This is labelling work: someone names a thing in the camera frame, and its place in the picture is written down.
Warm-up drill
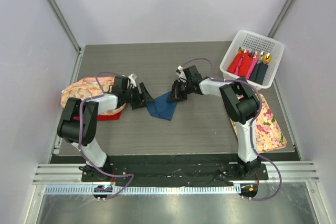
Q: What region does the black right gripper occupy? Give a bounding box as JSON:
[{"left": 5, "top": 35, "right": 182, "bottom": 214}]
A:
[{"left": 167, "top": 80, "right": 192, "bottom": 104}]

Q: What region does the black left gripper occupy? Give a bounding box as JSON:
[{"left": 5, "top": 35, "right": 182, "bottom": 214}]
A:
[{"left": 123, "top": 83, "right": 154, "bottom": 110}]

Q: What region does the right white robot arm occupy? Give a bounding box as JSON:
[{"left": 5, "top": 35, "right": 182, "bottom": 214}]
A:
[{"left": 166, "top": 65, "right": 262, "bottom": 179}]

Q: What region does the floral tray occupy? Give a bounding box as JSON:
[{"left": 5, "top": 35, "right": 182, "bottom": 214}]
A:
[{"left": 229, "top": 94, "right": 289, "bottom": 154}]

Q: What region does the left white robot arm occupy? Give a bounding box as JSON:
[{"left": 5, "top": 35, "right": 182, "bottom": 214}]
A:
[{"left": 57, "top": 74, "right": 155, "bottom": 182}]

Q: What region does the white plastic basket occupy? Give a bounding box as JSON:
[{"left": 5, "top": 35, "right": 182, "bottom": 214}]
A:
[{"left": 219, "top": 30, "right": 285, "bottom": 90}]

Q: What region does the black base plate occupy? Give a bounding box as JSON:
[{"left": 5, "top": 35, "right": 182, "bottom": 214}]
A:
[{"left": 80, "top": 154, "right": 269, "bottom": 187}]

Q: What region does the dark blue rolled napkin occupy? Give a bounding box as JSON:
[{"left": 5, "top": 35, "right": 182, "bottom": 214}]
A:
[{"left": 255, "top": 62, "right": 268, "bottom": 85}]

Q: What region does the pink rolled napkin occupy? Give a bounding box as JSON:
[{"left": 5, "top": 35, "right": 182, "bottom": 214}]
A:
[{"left": 234, "top": 56, "right": 258, "bottom": 79}]

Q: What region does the floral mesh laundry bag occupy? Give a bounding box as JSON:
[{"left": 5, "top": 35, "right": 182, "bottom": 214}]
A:
[{"left": 60, "top": 77, "right": 126, "bottom": 115}]

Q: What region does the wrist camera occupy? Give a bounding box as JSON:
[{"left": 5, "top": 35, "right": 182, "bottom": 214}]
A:
[
  {"left": 176, "top": 66, "right": 187, "bottom": 82},
  {"left": 128, "top": 73, "right": 137, "bottom": 87}
]

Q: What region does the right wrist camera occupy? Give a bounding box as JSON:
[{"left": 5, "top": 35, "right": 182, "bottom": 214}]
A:
[{"left": 176, "top": 66, "right": 187, "bottom": 82}]

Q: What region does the blue paper napkin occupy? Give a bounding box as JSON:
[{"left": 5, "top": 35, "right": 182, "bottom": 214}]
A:
[{"left": 146, "top": 92, "right": 177, "bottom": 121}]

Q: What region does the red rolled napkin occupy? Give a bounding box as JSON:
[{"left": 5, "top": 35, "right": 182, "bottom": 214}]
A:
[{"left": 227, "top": 51, "right": 253, "bottom": 77}]

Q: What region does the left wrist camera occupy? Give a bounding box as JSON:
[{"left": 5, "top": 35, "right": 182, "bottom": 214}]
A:
[{"left": 128, "top": 73, "right": 137, "bottom": 87}]

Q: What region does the red napkin stack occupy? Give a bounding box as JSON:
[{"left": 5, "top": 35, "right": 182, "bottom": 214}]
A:
[{"left": 97, "top": 111, "right": 122, "bottom": 121}]

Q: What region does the gold spoon in basket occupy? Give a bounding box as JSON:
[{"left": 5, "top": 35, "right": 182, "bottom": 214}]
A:
[{"left": 262, "top": 52, "right": 271, "bottom": 65}]

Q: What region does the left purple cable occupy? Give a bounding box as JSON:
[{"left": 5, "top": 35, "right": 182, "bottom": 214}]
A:
[{"left": 77, "top": 71, "right": 134, "bottom": 200}]

